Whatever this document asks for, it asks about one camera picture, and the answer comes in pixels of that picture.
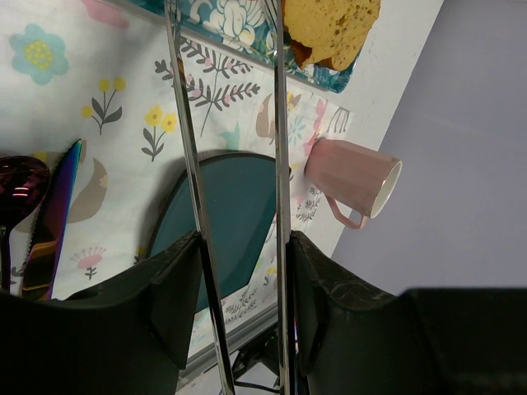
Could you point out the iridescent knife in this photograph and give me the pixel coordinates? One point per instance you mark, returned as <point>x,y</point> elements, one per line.
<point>48,233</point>

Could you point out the small seeded bread slice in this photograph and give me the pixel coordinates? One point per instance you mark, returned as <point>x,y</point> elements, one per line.
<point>328,33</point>

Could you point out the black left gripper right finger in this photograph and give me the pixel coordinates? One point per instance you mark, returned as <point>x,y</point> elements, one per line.
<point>355,338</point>

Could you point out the iridescent spoon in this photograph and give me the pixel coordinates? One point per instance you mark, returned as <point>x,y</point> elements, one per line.
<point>24,183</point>

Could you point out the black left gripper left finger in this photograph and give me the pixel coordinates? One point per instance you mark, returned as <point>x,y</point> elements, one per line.
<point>127,335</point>

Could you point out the animal print placemat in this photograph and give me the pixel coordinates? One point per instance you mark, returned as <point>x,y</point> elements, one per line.
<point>93,70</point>

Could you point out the metal tongs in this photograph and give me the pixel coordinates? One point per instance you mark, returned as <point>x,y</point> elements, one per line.
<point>286,327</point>

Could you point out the pink mug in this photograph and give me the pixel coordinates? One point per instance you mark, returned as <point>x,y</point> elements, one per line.
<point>356,181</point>

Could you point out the teal floral tray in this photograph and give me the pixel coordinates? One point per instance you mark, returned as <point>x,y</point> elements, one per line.
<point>243,26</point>

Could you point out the dark teal square plate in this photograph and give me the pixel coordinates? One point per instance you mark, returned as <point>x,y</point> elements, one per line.
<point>240,195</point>

